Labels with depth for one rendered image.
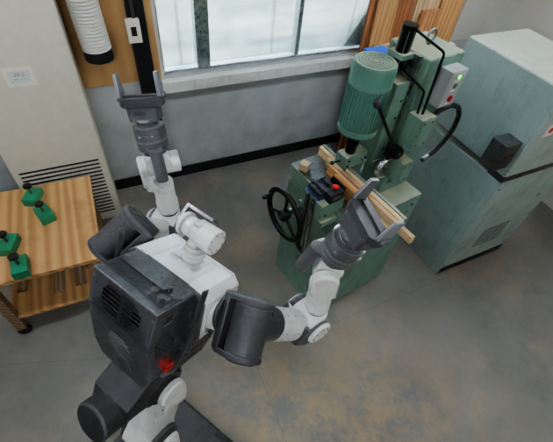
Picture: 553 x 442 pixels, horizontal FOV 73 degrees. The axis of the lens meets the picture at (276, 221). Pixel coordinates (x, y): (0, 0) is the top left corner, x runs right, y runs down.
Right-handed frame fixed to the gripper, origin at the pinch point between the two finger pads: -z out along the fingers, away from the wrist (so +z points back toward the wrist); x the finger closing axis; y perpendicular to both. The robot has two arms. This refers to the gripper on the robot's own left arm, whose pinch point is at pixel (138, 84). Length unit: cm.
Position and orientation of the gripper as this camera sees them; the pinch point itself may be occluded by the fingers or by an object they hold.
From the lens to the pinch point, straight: 111.7
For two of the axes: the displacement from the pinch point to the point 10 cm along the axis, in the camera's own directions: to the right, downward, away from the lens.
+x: 10.0, -0.3, -0.6
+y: -0.3, 5.5, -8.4
